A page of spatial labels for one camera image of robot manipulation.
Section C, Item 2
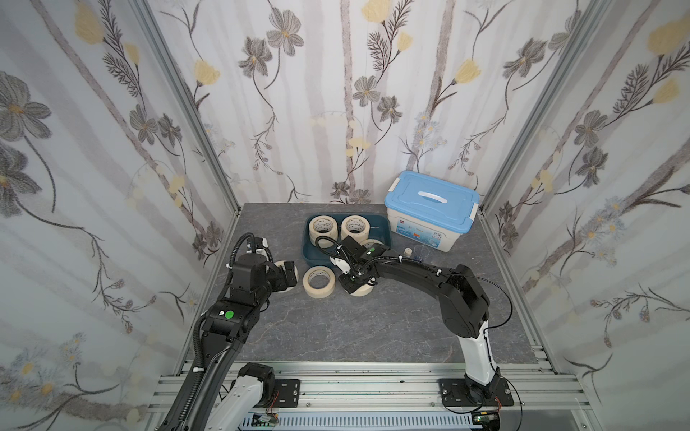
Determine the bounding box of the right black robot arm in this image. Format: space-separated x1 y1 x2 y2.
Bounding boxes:
314 235 522 413

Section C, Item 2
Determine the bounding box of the teal plastic storage tray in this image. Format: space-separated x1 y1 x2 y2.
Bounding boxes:
302 213 392 267

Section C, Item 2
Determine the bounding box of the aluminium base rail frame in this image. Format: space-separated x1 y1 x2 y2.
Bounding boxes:
142 359 605 431

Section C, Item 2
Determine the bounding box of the lower cream tape roll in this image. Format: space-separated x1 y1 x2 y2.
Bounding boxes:
310 236 339 250

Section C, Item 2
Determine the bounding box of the cream masking tape roll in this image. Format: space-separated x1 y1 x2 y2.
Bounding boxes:
308 215 339 245
362 238 384 249
303 266 336 299
341 215 370 244
350 284 374 297
274 260 298 293

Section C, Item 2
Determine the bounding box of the blue lidded storage box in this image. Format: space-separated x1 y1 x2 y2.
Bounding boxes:
385 171 480 252

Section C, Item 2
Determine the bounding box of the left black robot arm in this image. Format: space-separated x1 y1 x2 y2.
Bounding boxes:
159 233 298 430

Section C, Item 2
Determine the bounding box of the small circuit board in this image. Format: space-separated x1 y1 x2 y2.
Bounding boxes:
251 413 280 427

